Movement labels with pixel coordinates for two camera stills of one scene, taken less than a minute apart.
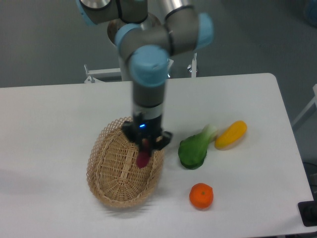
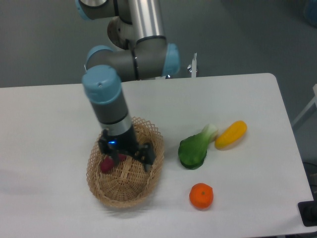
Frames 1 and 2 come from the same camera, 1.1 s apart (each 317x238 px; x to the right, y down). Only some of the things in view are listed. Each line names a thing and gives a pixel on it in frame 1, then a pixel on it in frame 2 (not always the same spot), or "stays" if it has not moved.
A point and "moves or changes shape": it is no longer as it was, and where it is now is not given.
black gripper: (141, 128) to (128, 144)
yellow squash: (231, 136) stays
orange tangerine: (201, 196) stays
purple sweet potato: (143, 156) moves or changes shape
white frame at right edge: (314, 101) stays
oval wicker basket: (113, 175) stays
